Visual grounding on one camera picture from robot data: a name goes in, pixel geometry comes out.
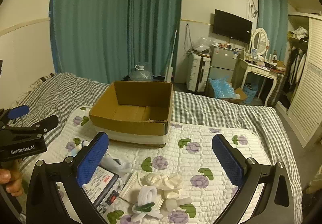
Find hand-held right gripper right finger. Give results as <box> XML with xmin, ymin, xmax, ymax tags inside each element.
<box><xmin>212</xmin><ymin>133</ymin><xmax>303</xmax><ymax>224</ymax></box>

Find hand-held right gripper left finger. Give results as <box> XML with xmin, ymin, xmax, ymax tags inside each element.
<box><xmin>26</xmin><ymin>132</ymin><xmax>111</xmax><ymax>224</ymax></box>

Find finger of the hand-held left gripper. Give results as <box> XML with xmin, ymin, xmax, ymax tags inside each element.
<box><xmin>0</xmin><ymin>115</ymin><xmax>59</xmax><ymax>139</ymax></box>
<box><xmin>0</xmin><ymin>105</ymin><xmax>30</xmax><ymax>127</ymax></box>

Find packaged white socks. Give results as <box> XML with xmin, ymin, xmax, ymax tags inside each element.
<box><xmin>83</xmin><ymin>165</ymin><xmax>126</xmax><ymax>214</ymax></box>

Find brown cardboard box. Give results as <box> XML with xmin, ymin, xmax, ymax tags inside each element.
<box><xmin>89</xmin><ymin>81</ymin><xmax>173</xmax><ymax>149</ymax></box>

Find person's left hand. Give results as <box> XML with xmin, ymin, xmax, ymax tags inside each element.
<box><xmin>0</xmin><ymin>161</ymin><xmax>24</xmax><ymax>195</ymax></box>

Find white sock with dark print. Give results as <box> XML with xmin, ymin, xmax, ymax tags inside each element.
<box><xmin>65</xmin><ymin>140</ymin><xmax>89</xmax><ymax>161</ymax></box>

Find white floral quilted mat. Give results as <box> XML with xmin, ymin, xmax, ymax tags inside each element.
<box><xmin>23</xmin><ymin>106</ymin><xmax>273</xmax><ymax>224</ymax></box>

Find grey checked bed sheet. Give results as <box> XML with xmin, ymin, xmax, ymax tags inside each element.
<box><xmin>10</xmin><ymin>72</ymin><xmax>312</xmax><ymax>224</ymax></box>

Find cardboard box of bags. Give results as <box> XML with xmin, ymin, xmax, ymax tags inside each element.
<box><xmin>207</xmin><ymin>80</ymin><xmax>248</xmax><ymax>104</ymax></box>

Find cream rubber gloves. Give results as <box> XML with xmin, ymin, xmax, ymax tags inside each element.
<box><xmin>142</xmin><ymin>172</ymin><xmax>184</xmax><ymax>199</ymax></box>

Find blue laundry basket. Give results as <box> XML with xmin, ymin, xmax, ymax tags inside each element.
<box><xmin>243</xmin><ymin>83</ymin><xmax>258</xmax><ymax>104</ymax></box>

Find blue plastic bags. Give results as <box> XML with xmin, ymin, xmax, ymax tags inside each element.
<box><xmin>209</xmin><ymin>75</ymin><xmax>236</xmax><ymax>100</ymax></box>

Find white ribbed suitcase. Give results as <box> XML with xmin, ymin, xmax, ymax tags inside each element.
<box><xmin>186</xmin><ymin>53</ymin><xmax>212</xmax><ymax>92</ymax></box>

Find white dressing table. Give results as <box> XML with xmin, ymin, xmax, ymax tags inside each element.
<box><xmin>238</xmin><ymin>58</ymin><xmax>286</xmax><ymax>107</ymax></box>

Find silver mini fridge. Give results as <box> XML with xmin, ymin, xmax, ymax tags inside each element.
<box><xmin>209</xmin><ymin>45</ymin><xmax>238</xmax><ymax>84</ymax></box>

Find clear water jug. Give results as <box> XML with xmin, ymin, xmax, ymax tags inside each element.
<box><xmin>129</xmin><ymin>64</ymin><xmax>154</xmax><ymax>82</ymax></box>

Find teal curtain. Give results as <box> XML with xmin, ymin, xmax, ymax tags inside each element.
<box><xmin>127</xmin><ymin>0</ymin><xmax>184</xmax><ymax>81</ymax></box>
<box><xmin>257</xmin><ymin>0</ymin><xmax>289</xmax><ymax>63</ymax></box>
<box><xmin>50</xmin><ymin>0</ymin><xmax>132</xmax><ymax>84</ymax></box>

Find row of cosmetics bottles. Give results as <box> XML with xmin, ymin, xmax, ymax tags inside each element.
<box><xmin>245</xmin><ymin>48</ymin><xmax>286</xmax><ymax>71</ymax></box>

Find white louvered wardrobe door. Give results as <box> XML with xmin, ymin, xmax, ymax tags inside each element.
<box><xmin>275</xmin><ymin>12</ymin><xmax>322</xmax><ymax>147</ymax></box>

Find hanging clothes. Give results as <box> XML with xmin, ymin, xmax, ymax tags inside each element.
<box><xmin>284</xmin><ymin>45</ymin><xmax>308</xmax><ymax>93</ymax></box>

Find clear plastic bag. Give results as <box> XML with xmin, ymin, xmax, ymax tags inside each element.
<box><xmin>195</xmin><ymin>36</ymin><xmax>214</xmax><ymax>53</ymax></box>

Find white oval vanity mirror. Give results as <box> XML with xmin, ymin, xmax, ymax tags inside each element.
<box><xmin>250</xmin><ymin>28</ymin><xmax>268</xmax><ymax>59</ymax></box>

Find pile of clothes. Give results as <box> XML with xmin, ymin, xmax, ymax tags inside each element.
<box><xmin>288</xmin><ymin>26</ymin><xmax>309</xmax><ymax>40</ymax></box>

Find black wall cable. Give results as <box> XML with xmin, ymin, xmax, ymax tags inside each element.
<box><xmin>184</xmin><ymin>24</ymin><xmax>195</xmax><ymax>51</ymax></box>

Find black wall television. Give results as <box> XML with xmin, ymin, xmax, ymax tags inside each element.
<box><xmin>213</xmin><ymin>9</ymin><xmax>253</xmax><ymax>44</ymax></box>

